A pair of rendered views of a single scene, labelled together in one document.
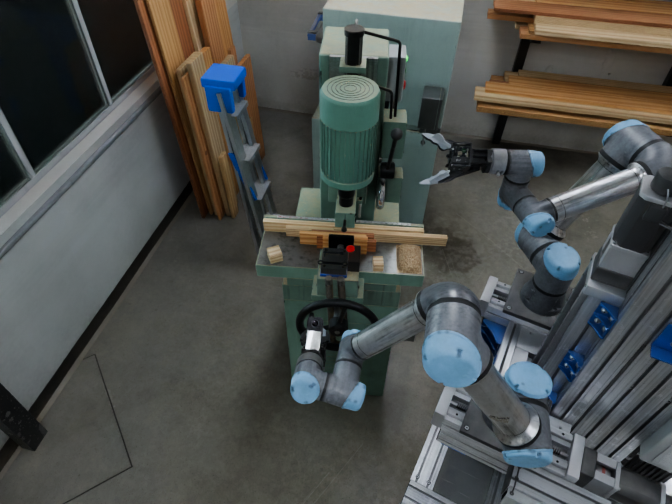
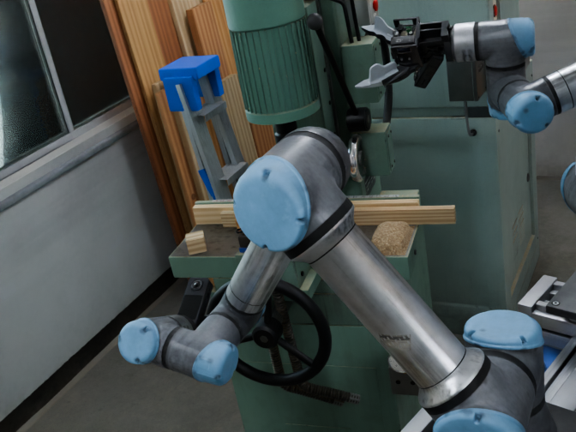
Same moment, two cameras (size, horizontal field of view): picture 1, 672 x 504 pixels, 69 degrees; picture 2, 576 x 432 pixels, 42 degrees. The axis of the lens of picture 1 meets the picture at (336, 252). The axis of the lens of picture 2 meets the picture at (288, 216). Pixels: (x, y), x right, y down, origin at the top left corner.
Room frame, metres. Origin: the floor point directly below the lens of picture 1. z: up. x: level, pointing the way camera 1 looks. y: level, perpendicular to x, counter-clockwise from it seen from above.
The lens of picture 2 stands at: (-0.35, -0.55, 1.73)
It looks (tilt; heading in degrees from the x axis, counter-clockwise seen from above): 25 degrees down; 19
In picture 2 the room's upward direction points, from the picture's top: 11 degrees counter-clockwise
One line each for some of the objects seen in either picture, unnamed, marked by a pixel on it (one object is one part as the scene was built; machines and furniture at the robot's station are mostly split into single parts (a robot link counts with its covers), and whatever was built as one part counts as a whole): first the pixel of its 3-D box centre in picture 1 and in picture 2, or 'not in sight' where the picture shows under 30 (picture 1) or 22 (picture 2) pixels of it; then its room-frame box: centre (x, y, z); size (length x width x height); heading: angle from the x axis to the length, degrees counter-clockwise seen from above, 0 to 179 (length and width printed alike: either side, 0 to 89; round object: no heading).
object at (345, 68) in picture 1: (353, 56); not in sight; (1.44, -0.04, 1.54); 0.08 x 0.08 x 0.17; 87
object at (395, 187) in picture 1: (389, 184); (374, 149); (1.48, -0.20, 1.02); 0.09 x 0.07 x 0.12; 87
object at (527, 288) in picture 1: (546, 290); not in sight; (1.09, -0.74, 0.87); 0.15 x 0.15 x 0.10
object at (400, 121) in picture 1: (393, 134); (364, 69); (1.51, -0.20, 1.23); 0.09 x 0.08 x 0.15; 177
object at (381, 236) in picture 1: (365, 235); (333, 217); (1.30, -0.11, 0.92); 0.60 x 0.02 x 0.04; 87
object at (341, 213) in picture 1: (346, 209); not in sight; (1.32, -0.04, 1.03); 0.14 x 0.07 x 0.09; 177
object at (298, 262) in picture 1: (340, 264); (290, 255); (1.19, -0.02, 0.87); 0.61 x 0.30 x 0.06; 87
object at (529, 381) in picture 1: (524, 390); (503, 357); (0.64, -0.52, 0.98); 0.13 x 0.12 x 0.14; 169
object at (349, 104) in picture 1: (348, 134); (272, 49); (1.30, -0.03, 1.35); 0.18 x 0.18 x 0.31
